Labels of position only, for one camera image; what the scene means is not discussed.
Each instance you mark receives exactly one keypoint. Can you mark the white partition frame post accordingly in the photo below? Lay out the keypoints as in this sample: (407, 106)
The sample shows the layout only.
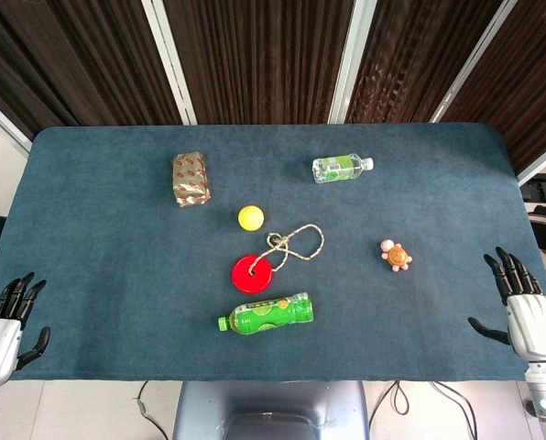
(348, 59)
(5, 126)
(168, 59)
(472, 59)

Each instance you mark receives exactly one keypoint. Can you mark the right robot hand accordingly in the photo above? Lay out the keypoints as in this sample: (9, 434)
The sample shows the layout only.
(531, 327)

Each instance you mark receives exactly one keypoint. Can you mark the yellow ball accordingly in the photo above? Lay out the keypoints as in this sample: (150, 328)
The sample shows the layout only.
(251, 217)

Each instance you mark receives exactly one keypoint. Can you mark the foil-wrapped snack package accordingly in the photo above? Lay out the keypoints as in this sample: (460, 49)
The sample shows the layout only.
(190, 179)

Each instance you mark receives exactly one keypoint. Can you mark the clear water bottle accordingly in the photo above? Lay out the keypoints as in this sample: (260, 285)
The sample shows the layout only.
(341, 168)

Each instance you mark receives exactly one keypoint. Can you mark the green drink bottle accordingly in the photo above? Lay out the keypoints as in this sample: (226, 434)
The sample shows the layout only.
(266, 313)

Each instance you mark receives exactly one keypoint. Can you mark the blue table cloth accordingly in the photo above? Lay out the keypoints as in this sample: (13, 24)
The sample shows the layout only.
(163, 275)

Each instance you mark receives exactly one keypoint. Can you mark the black foot pedal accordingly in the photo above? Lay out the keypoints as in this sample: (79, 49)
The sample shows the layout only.
(539, 188)

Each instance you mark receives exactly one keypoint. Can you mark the red disc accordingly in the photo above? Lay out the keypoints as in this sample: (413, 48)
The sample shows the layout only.
(252, 274)

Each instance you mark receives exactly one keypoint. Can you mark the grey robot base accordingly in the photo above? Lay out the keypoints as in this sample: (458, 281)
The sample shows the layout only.
(270, 410)

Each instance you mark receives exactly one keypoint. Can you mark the small turtle toy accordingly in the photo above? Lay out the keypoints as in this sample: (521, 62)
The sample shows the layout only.
(396, 257)

